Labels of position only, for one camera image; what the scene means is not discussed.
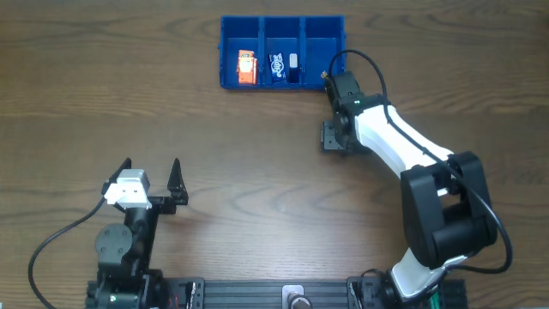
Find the blue tray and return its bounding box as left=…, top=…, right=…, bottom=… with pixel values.
left=219, top=15, right=347, bottom=92

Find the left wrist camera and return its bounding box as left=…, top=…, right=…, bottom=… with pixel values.
left=103, top=168, right=153, bottom=211

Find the orange candy box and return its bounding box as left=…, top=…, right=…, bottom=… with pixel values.
left=237, top=49, right=259, bottom=86

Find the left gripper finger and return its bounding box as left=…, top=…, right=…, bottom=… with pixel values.
left=101, top=157, right=133, bottom=194
left=166, top=157, right=190, bottom=206

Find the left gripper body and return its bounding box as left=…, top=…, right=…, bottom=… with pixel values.
left=147, top=196, right=178, bottom=215

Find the mounting rail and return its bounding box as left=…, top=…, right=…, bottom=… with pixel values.
left=85, top=276, right=468, bottom=309

